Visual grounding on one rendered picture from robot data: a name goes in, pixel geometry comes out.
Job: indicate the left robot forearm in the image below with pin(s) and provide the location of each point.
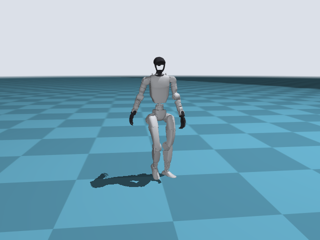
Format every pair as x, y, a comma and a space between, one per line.
179, 106

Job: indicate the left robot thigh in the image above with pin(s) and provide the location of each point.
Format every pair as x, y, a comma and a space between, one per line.
170, 131

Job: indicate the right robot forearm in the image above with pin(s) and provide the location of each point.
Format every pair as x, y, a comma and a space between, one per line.
136, 105

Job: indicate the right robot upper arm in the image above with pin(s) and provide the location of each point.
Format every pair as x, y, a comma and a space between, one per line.
145, 81

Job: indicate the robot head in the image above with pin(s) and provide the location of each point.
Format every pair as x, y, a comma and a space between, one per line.
159, 61

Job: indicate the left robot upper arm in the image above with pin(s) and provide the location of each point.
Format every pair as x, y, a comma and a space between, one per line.
173, 81

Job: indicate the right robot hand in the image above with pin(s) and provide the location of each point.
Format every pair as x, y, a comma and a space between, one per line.
132, 116

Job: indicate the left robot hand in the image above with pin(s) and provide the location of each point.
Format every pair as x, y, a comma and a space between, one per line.
182, 120

